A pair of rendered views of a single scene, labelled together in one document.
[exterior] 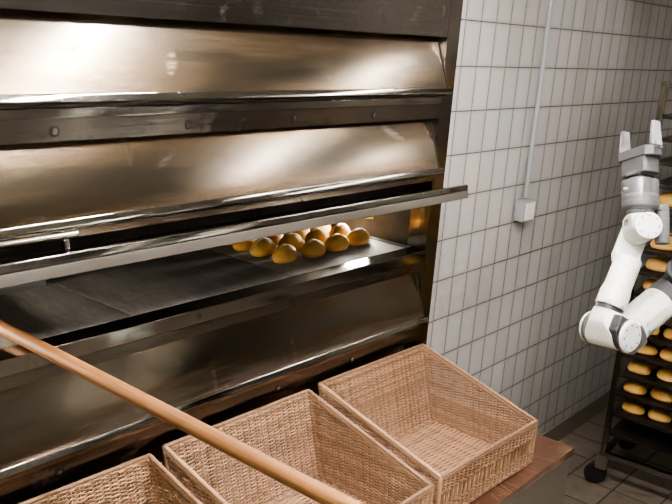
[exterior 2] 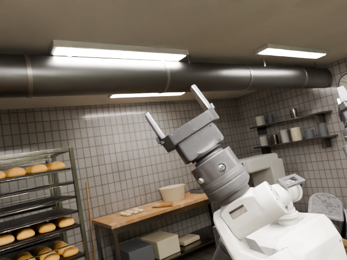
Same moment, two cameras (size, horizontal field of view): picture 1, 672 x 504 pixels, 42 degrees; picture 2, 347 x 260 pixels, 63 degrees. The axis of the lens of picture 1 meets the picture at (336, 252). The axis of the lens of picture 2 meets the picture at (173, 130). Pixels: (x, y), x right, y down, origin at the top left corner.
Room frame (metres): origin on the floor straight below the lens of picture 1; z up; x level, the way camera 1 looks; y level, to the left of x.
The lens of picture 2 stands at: (2.04, -0.19, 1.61)
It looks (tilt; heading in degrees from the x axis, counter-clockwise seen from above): 5 degrees up; 287
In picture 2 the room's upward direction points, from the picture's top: 10 degrees counter-clockwise
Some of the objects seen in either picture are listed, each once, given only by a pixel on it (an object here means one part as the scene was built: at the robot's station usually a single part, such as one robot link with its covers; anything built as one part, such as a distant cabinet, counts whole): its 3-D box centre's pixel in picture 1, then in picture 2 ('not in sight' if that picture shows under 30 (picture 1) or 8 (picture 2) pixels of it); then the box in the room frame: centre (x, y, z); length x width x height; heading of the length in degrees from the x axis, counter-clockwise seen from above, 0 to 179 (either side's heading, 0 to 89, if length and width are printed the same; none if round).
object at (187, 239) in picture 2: not in sight; (186, 239); (3.47, -4.51, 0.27); 0.34 x 0.26 x 0.07; 57
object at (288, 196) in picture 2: not in sight; (281, 198); (2.03, -1.04, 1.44); 0.10 x 0.07 x 0.09; 52
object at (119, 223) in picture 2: not in sight; (174, 231); (3.59, -4.36, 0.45); 2.20 x 0.80 x 0.90; 51
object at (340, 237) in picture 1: (266, 227); not in sight; (2.96, 0.24, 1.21); 0.61 x 0.48 x 0.06; 51
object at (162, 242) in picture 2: not in sight; (159, 244); (3.77, -4.14, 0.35); 0.50 x 0.36 x 0.24; 143
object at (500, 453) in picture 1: (428, 423); not in sight; (2.55, -0.33, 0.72); 0.56 x 0.49 x 0.28; 140
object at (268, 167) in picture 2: not in sight; (259, 194); (2.29, -5.35, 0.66); 1.00 x 0.66 x 1.32; 51
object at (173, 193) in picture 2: not in sight; (173, 193); (3.56, -4.52, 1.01); 0.43 x 0.43 x 0.21
